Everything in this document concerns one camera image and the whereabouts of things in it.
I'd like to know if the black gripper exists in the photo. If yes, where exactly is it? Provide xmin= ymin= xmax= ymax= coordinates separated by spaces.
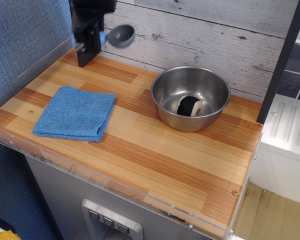
xmin=68 ymin=0 xmax=117 ymax=54

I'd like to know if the blue handled grey spoon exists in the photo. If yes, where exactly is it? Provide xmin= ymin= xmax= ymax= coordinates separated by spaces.
xmin=71 ymin=23 xmax=136 ymax=49

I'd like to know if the blue folded cloth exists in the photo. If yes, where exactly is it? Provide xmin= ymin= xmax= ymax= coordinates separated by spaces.
xmin=32 ymin=86 xmax=116 ymax=142

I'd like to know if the stainless steel bowl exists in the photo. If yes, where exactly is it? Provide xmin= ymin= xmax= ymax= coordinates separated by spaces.
xmin=150 ymin=66 xmax=231 ymax=132

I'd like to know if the toy sushi roll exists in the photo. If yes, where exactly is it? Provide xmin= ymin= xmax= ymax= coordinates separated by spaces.
xmin=176 ymin=95 xmax=203 ymax=117

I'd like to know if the clear acrylic edge guard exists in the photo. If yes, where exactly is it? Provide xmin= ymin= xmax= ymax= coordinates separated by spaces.
xmin=0 ymin=120 xmax=262 ymax=240

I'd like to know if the silver dispenser button panel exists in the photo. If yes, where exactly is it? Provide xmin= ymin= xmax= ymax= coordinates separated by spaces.
xmin=81 ymin=198 xmax=144 ymax=240

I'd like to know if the yellow object at corner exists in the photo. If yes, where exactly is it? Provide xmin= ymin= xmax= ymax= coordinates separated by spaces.
xmin=0 ymin=230 xmax=21 ymax=240

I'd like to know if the white toy sink unit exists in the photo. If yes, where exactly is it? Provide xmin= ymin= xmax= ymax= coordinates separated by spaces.
xmin=249 ymin=94 xmax=300 ymax=203

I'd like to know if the dark grey right post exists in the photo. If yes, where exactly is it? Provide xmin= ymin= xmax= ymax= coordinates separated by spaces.
xmin=256 ymin=0 xmax=300 ymax=124

